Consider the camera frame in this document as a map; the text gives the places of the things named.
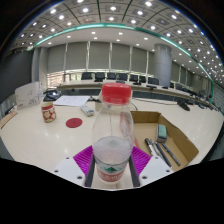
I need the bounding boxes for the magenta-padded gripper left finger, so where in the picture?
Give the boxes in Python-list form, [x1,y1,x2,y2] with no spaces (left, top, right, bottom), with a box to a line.
[52,145,97,188]

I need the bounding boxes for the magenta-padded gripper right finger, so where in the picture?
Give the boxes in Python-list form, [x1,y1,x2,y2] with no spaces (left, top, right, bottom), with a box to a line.
[128,146,175,188]

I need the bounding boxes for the clear red-capped water bottle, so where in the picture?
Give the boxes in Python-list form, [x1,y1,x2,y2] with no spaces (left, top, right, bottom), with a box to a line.
[91,82,136,184]

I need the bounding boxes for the black marker pen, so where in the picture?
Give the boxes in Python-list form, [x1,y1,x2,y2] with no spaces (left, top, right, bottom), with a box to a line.
[151,139,173,168]
[161,141,182,167]
[144,137,158,157]

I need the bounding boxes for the grey-green whiteboard eraser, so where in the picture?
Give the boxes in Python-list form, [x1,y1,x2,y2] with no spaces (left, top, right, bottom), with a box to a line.
[156,123,169,143]

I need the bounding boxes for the flat round red coaster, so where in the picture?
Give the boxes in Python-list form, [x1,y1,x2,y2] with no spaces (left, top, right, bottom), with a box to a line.
[65,117,84,129]

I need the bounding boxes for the open brown cardboard box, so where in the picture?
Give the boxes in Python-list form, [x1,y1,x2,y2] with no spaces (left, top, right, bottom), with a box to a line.
[129,110,200,173]

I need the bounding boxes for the red floral cup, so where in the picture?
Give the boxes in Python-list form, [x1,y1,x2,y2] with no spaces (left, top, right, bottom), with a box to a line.
[40,101,58,124]

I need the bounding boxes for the white paper sheet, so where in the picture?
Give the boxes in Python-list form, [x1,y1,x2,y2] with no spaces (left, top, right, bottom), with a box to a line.
[53,95,92,108]

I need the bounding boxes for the black desktop microphone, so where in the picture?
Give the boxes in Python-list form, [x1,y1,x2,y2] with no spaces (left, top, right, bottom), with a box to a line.
[176,99,191,112]

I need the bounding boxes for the black conference phone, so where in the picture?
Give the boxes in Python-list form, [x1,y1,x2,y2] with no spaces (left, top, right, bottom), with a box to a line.
[42,89,62,103]

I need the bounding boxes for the flat brown cardboard piece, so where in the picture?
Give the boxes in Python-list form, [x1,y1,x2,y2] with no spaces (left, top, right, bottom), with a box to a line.
[0,109,18,130]

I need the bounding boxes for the black office chairs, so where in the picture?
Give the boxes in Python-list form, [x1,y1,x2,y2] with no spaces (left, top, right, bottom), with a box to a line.
[80,71,214,101]

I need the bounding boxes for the round ceiling lights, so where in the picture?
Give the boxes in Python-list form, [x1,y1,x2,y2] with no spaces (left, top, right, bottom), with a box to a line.
[18,0,224,78]

